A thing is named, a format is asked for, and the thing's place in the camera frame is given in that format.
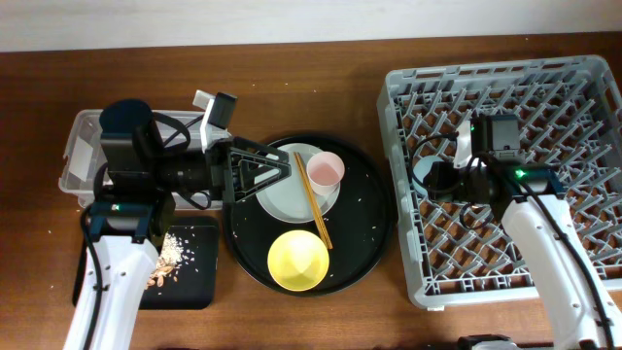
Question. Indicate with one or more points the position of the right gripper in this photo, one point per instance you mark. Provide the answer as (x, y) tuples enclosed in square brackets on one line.
[(440, 185)]

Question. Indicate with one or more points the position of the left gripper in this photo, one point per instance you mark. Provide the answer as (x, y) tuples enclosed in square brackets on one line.
[(229, 175)]

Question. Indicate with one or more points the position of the blue plastic cup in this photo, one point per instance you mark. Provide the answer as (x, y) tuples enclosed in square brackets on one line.
[(421, 169)]

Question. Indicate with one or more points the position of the pink plastic cup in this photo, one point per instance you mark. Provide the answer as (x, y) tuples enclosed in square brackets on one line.
[(325, 170)]

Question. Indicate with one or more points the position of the yellow bowl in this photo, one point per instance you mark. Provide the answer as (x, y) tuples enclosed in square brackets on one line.
[(298, 260)]

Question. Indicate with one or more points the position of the food scraps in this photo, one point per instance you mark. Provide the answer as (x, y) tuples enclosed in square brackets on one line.
[(175, 254)]

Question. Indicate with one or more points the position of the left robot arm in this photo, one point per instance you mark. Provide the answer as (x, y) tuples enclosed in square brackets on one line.
[(148, 162)]

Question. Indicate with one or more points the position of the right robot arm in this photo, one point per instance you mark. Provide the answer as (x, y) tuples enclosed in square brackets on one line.
[(530, 204)]

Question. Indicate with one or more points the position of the grey dishwasher rack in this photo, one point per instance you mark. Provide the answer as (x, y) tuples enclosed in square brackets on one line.
[(569, 112)]

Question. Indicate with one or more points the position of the grey round plate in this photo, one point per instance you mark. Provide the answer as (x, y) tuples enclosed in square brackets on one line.
[(287, 200)]

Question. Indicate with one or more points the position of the clear plastic bin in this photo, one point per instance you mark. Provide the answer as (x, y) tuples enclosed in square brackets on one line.
[(87, 126)]

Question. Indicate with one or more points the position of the round black serving tray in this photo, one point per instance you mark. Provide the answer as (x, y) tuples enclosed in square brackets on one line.
[(359, 224)]

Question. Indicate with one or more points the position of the black rectangular tray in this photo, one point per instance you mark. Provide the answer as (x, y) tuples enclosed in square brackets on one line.
[(194, 282)]

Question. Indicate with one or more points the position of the white label sticker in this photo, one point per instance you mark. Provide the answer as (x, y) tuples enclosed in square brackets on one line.
[(80, 159)]

